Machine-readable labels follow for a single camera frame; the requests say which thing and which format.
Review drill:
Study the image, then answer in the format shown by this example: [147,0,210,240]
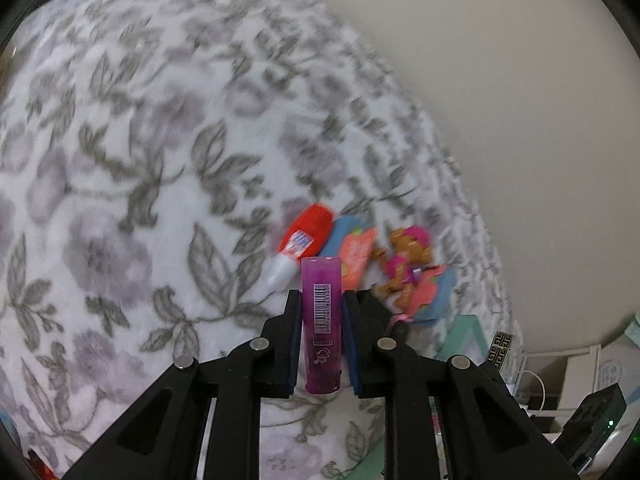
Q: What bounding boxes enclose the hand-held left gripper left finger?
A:
[62,287,303,480]

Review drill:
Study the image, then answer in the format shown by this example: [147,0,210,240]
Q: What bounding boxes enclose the blue orange toy block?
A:
[317,216,378,292]

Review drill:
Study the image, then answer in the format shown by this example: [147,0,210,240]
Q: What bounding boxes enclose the gold patterned metal case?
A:
[481,331,515,376]

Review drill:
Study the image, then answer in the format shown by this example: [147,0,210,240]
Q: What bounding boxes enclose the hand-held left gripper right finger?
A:
[341,290,583,480]

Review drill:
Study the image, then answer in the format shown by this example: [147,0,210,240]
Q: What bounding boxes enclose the green framed white tray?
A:
[320,313,493,480]

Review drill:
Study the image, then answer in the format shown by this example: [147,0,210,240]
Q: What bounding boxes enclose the red white glue bottle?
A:
[265,202,335,295]

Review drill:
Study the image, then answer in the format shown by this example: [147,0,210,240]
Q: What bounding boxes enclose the white cable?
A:
[506,370,548,411]

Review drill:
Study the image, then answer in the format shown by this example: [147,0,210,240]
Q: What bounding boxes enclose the brown pink dog toy figure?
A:
[372,225,433,311]

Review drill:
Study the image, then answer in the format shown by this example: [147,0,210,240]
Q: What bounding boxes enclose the purple tube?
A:
[300,256,344,395]

